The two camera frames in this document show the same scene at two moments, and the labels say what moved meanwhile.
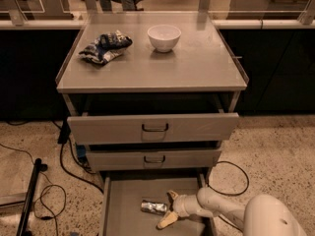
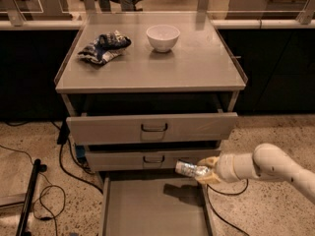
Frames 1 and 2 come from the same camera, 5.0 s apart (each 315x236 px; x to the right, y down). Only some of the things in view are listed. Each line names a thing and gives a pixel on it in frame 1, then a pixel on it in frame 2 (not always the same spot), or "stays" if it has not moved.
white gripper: x=180 y=206 → x=225 y=168
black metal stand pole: x=24 y=227 stays
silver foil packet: x=158 y=208 → x=189 y=169
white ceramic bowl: x=163 y=36 stays
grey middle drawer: x=155 y=158 stays
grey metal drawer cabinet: x=151 y=94 stays
